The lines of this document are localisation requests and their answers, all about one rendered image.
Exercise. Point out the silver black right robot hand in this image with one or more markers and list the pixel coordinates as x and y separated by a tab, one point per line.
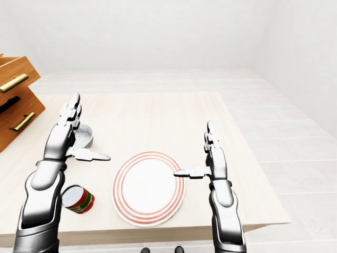
217	163

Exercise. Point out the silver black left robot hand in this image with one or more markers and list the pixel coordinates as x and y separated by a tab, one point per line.
59	139

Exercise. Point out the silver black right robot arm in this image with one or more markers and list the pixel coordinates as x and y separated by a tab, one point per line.
226	216

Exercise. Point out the grey patterned bowl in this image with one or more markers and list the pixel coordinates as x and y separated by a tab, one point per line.
84	137

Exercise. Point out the white plate with red rings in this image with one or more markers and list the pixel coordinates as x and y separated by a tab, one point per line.
149	188

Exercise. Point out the wooden cabinet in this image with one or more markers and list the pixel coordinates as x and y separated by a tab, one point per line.
18	105

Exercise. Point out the red green printed tin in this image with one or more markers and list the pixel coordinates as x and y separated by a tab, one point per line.
77	199

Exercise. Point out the small dark rounded shape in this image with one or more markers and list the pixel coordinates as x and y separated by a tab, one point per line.
145	250
179	249

